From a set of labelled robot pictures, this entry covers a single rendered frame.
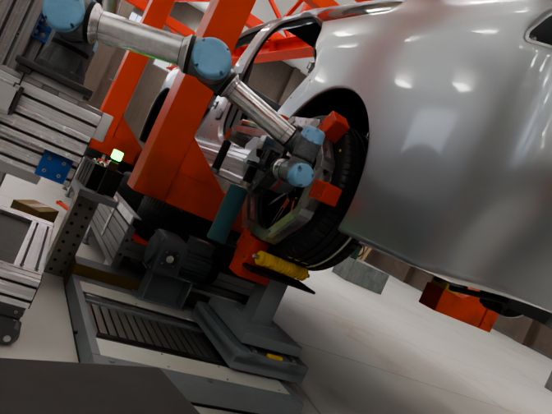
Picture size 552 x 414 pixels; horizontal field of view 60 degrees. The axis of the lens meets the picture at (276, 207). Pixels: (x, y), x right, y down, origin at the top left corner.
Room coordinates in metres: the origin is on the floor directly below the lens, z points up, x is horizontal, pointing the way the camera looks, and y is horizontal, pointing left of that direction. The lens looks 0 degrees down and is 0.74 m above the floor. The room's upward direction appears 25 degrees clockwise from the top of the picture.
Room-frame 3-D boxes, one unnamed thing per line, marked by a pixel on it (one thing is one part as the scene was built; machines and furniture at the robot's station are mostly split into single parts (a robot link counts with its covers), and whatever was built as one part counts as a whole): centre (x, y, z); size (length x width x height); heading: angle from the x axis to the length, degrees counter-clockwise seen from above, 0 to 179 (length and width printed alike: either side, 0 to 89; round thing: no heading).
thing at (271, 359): (2.14, -0.13, 0.13); 0.50 x 0.36 x 0.10; 30
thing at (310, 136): (1.55, -0.01, 0.95); 0.11 x 0.08 x 0.11; 10
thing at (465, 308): (3.51, -1.48, 0.69); 0.52 x 0.17 x 0.35; 120
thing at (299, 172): (1.53, -0.01, 0.85); 0.11 x 0.08 x 0.09; 30
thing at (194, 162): (2.47, 0.31, 0.69); 0.52 x 0.17 x 0.35; 120
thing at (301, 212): (2.05, 0.02, 0.85); 0.54 x 0.07 x 0.54; 30
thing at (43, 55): (1.52, 0.80, 0.87); 0.15 x 0.15 x 0.10
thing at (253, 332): (2.14, -0.13, 0.32); 0.40 x 0.30 x 0.28; 30
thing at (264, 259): (2.00, -0.13, 0.51); 0.29 x 0.06 x 0.06; 120
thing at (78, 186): (2.26, 0.82, 0.44); 0.43 x 0.17 x 0.03; 30
